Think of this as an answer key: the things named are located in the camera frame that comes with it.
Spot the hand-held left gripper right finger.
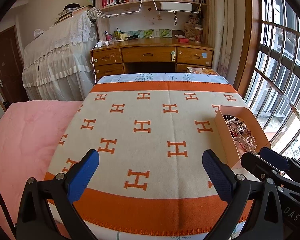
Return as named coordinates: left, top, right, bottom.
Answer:
left=202, top=149, right=284, bottom=240

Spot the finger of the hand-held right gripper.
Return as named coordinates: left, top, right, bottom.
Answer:
left=259, top=147, right=300, bottom=179
left=241, top=152, right=292, bottom=191

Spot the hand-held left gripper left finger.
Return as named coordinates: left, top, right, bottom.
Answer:
left=16, top=149, right=100, bottom=240

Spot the white strap bracelet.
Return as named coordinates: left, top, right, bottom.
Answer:
left=236, top=135, right=252, bottom=153

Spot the red string bead bracelet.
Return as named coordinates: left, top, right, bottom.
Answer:
left=231, top=130, right=252, bottom=143

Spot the crystal leaf brooch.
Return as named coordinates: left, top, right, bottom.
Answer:
left=227, top=120, right=248, bottom=133

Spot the pink rectangular box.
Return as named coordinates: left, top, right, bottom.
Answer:
left=214, top=106, right=272, bottom=169

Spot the orange and beige patterned blanket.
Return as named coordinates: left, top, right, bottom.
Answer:
left=44, top=81, right=261, bottom=233

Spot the pink blanket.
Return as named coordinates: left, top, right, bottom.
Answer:
left=0, top=100, right=84, bottom=240

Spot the metal window grille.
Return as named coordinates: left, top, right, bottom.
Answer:
left=243, top=0, right=300, bottom=166

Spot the orange magazine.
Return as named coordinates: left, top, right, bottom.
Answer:
left=187, top=67, right=219, bottom=76

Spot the lace-covered piano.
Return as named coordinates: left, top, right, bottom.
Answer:
left=22, top=11, right=99, bottom=101

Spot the brown wooden door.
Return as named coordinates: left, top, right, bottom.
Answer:
left=0, top=25, right=28, bottom=111

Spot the wooden desk with drawers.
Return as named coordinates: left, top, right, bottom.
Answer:
left=90, top=37, right=215, bottom=81

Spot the red patterned cup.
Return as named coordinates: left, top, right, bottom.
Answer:
left=194, top=26, right=204, bottom=43

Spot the floral curtain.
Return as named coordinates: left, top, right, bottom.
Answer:
left=206, top=0, right=237, bottom=79

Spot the patterned paper bag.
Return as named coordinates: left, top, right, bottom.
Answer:
left=184, top=22, right=196, bottom=41

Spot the green printed picture strip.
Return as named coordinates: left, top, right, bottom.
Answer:
left=126, top=29, right=173, bottom=39

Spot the stack of books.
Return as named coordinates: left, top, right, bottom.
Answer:
left=53, top=5, right=93, bottom=25

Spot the black hat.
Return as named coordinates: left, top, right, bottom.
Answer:
left=63, top=3, right=81, bottom=11

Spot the wooden bookshelf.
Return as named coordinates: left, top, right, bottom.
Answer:
left=93, top=0, right=211, bottom=42

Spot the white plastic tray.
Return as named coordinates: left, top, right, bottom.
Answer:
left=160, top=1, right=193, bottom=11

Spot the wooden window frame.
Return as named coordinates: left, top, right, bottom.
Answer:
left=234, top=0, right=263, bottom=98

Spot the white charger with cable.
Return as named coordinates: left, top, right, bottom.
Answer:
left=90, top=40, right=110, bottom=83

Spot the white wire basket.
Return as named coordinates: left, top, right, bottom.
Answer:
left=152, top=0, right=202, bottom=14
left=98, top=0, right=143, bottom=19

